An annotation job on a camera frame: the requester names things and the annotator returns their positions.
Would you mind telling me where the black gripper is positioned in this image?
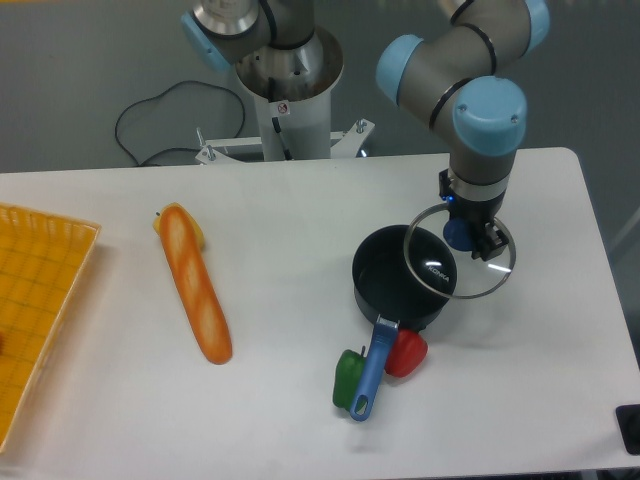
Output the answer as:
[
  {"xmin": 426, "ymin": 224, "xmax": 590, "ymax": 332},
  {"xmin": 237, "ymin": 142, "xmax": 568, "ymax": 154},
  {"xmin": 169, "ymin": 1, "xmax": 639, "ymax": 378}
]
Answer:
[{"xmin": 438, "ymin": 169, "xmax": 505, "ymax": 261}]

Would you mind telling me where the glass lid with blue knob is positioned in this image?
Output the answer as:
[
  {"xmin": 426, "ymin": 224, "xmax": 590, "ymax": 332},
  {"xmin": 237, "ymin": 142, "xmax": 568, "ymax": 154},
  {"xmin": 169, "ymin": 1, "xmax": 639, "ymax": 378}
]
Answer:
[{"xmin": 402, "ymin": 203, "xmax": 516, "ymax": 300}]

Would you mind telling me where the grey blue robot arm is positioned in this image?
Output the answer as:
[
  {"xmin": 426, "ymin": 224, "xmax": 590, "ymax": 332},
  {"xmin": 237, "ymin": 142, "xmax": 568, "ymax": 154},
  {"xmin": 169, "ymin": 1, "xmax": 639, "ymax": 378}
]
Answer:
[{"xmin": 181, "ymin": 1, "xmax": 550, "ymax": 260}]

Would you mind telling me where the red bell pepper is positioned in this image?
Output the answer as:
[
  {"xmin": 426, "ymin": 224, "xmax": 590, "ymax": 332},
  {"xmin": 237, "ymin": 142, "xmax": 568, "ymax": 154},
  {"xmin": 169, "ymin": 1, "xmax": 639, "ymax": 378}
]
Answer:
[{"xmin": 385, "ymin": 329, "xmax": 429, "ymax": 378}]

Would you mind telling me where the green bell pepper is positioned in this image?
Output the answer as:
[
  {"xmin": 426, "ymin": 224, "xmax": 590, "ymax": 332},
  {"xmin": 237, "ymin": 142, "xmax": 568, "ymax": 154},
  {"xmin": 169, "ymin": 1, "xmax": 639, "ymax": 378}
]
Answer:
[{"xmin": 332, "ymin": 350, "xmax": 366, "ymax": 410}]

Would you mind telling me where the black object at table edge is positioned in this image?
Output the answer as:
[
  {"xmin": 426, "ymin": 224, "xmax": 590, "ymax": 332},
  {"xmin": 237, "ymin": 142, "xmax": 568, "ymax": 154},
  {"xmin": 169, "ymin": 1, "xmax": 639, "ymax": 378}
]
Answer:
[{"xmin": 615, "ymin": 404, "xmax": 640, "ymax": 456}]

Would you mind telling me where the orange baguette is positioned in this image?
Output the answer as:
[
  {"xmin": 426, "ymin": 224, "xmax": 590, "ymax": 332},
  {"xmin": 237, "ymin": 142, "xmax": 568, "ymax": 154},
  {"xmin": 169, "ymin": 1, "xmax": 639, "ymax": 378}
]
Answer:
[{"xmin": 158, "ymin": 207, "xmax": 233, "ymax": 365}]

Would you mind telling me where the yellow pepper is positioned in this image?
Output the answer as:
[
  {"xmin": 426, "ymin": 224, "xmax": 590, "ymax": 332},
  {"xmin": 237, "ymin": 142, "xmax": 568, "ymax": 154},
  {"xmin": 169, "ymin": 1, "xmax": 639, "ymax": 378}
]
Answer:
[{"xmin": 153, "ymin": 202, "xmax": 205, "ymax": 250}]

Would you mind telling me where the orange plastic basket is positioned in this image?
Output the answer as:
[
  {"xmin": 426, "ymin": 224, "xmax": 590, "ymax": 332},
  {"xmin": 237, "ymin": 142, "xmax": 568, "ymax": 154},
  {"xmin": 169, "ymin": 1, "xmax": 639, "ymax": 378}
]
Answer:
[{"xmin": 1, "ymin": 203, "xmax": 101, "ymax": 451}]

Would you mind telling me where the black saucepan with blue handle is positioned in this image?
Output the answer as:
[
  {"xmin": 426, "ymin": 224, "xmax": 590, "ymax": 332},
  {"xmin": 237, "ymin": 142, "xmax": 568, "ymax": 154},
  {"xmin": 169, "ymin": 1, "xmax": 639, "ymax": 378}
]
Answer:
[{"xmin": 349, "ymin": 225, "xmax": 448, "ymax": 421}]

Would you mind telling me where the white pedestal base frame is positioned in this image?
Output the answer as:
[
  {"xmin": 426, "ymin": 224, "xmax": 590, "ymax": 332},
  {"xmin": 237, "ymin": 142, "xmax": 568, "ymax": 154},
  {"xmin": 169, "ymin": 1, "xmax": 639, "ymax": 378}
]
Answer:
[{"xmin": 194, "ymin": 118, "xmax": 376, "ymax": 165}]

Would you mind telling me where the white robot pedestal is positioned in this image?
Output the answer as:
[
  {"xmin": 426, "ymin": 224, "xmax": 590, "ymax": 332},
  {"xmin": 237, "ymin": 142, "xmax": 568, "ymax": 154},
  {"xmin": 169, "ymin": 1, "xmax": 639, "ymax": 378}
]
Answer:
[{"xmin": 235, "ymin": 26, "xmax": 343, "ymax": 160}]

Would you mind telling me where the black cable on floor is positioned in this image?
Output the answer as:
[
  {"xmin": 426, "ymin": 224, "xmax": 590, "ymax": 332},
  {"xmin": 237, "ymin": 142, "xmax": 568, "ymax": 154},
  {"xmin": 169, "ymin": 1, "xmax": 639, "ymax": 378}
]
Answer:
[{"xmin": 114, "ymin": 80, "xmax": 246, "ymax": 167}]

